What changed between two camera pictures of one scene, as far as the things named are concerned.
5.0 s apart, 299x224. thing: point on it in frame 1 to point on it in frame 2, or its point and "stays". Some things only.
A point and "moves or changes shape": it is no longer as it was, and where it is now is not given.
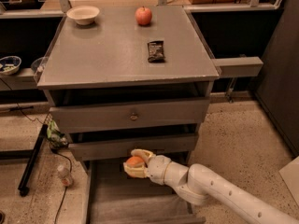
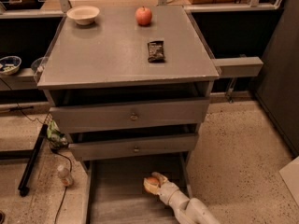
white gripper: [158, 168] to [165, 189]
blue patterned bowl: [9, 64] stays
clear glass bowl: [37, 64] stays
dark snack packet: [156, 51] stays
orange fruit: [135, 161] moves or changes shape
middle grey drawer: [111, 147] stays
